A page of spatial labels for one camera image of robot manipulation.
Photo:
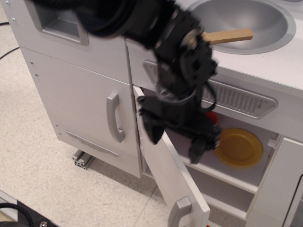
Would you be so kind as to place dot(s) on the grey fridge door handle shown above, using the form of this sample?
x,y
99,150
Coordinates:
x,y
112,104

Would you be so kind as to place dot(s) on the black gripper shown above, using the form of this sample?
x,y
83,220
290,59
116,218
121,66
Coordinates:
x,y
183,117

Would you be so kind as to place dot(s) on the grey cabinet door handle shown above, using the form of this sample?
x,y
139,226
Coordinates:
x,y
180,209

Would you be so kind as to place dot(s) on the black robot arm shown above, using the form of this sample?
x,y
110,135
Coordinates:
x,y
184,62

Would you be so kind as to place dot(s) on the aluminium extrusion foot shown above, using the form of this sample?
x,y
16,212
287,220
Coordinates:
x,y
82,159

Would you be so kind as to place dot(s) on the silver sink bowl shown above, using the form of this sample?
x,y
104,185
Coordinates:
x,y
273,27

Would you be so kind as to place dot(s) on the white toy kitchen cabinet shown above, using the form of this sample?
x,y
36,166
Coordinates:
x,y
53,95

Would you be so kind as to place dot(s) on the yellow plastic plate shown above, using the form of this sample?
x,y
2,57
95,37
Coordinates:
x,y
239,148

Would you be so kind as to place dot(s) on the red plastic cup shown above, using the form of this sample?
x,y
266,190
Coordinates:
x,y
212,116

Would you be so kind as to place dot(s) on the wooden spatula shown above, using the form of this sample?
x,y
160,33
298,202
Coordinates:
x,y
228,36

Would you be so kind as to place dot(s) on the white cabinet door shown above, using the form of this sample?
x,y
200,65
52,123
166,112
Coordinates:
x,y
172,177
278,189

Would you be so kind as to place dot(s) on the grey vent panel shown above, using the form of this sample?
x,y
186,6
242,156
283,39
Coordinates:
x,y
229,97

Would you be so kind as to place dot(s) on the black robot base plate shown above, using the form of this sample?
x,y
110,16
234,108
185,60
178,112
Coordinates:
x,y
26,217

